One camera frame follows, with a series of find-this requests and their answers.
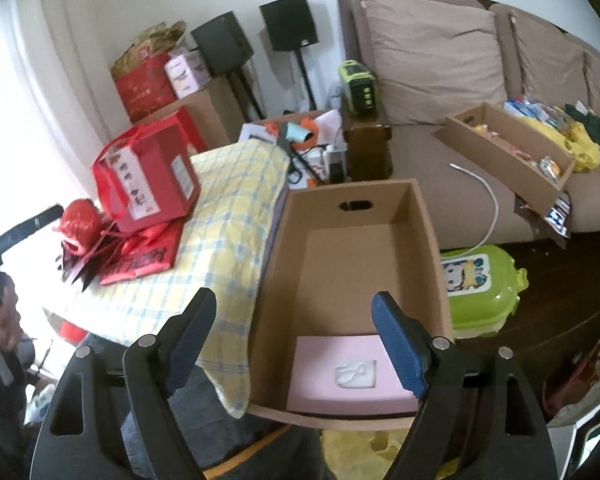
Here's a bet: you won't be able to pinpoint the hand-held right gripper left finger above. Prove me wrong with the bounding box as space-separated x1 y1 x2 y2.
30 287 218 480

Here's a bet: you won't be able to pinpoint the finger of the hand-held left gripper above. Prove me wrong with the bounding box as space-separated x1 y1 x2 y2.
0 204 65 261

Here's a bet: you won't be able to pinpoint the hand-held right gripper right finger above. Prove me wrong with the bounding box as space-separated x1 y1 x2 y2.
371 290 558 480

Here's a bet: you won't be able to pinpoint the red plastic twine ball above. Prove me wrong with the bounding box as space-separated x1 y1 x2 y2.
59 199 105 256

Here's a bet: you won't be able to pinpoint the pink tissue box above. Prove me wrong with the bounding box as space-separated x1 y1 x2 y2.
286 335 423 417

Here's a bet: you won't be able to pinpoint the brown cardboard box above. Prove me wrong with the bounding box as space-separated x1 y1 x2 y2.
247 178 455 431

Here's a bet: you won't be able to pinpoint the red boxes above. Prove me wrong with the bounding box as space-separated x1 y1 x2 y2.
91 119 202 235

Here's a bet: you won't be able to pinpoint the person's left hand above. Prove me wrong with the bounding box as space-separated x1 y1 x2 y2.
0 275 23 356

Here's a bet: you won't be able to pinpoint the green plastic toy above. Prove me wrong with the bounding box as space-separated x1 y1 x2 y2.
439 244 529 340

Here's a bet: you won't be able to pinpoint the red plastic item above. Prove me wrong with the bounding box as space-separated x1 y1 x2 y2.
59 319 90 346

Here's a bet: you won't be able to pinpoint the grey fleece pants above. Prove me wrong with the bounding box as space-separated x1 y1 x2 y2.
120 360 331 480

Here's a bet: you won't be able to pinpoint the white curtain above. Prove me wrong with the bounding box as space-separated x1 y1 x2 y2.
0 0 131 261

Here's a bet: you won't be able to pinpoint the yellow plaid tablecloth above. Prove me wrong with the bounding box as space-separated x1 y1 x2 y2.
42 139 291 418

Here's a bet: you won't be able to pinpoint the beige sofa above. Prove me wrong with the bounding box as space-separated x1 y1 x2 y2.
337 0 600 256

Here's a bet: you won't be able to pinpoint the black power adapter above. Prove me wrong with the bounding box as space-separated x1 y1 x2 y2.
327 152 346 183

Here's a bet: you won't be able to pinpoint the brown shopping bag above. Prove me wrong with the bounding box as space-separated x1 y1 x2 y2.
545 340 600 411

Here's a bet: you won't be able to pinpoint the tall red gift bag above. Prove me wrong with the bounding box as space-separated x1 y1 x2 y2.
112 52 177 123

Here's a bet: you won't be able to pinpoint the shiny snack packet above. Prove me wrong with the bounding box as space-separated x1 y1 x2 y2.
515 192 573 248

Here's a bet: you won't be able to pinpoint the white framed tablet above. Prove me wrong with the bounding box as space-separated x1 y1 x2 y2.
547 405 600 480

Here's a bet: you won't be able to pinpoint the long shallow cardboard box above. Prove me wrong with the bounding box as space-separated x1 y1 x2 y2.
432 102 576 216

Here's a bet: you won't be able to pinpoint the small pink carton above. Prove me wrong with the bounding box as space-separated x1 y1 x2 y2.
164 50 213 100

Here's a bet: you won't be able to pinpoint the large brown carton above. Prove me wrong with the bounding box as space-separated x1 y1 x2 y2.
145 74 253 148

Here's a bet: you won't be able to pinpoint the gold wrapping paper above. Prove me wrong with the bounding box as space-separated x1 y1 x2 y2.
111 21 188 78

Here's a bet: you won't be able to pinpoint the open carton of clutter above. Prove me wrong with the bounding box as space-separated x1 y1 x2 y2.
239 109 351 186

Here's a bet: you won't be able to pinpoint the green black portable radio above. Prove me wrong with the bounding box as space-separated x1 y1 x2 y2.
337 60 378 115

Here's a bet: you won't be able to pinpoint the heap of small packets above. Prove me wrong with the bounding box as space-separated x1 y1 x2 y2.
502 97 566 126

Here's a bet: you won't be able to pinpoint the black speaker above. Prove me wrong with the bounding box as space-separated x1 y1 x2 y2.
259 0 320 52
190 11 255 77

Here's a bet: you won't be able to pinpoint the dark green bag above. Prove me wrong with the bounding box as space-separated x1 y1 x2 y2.
565 102 600 153

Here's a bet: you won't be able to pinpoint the white cable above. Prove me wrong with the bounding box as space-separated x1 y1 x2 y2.
447 162 497 256

